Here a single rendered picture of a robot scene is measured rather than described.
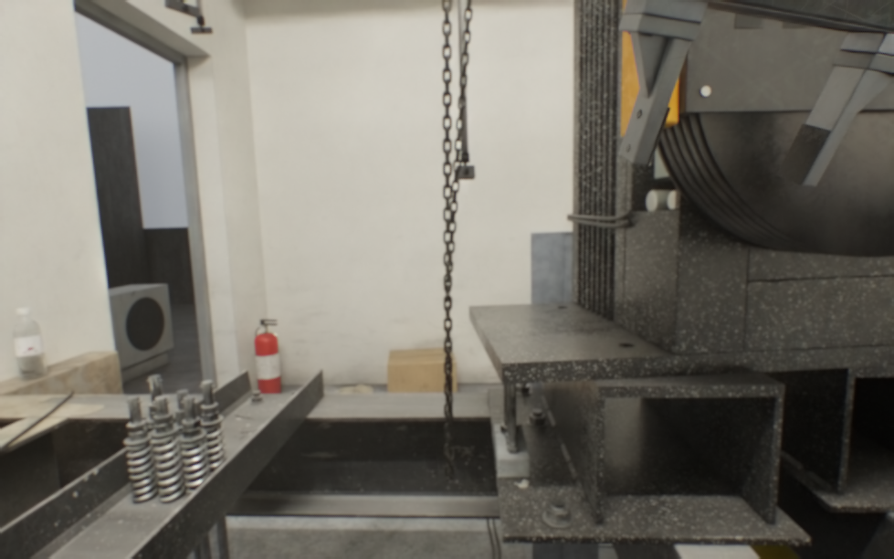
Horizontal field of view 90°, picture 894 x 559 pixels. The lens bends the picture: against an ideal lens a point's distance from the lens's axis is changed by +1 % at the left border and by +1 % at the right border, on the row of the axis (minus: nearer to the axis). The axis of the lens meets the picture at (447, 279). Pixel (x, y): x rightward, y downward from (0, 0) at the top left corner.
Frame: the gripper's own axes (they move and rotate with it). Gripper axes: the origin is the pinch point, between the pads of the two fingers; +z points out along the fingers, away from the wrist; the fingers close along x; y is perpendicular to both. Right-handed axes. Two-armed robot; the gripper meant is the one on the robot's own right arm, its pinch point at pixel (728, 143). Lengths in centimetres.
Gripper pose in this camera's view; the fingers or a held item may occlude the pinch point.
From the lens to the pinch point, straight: 40.3
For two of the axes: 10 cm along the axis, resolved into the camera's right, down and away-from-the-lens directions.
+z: -1.3, 8.6, 4.9
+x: 9.9, 0.9, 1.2
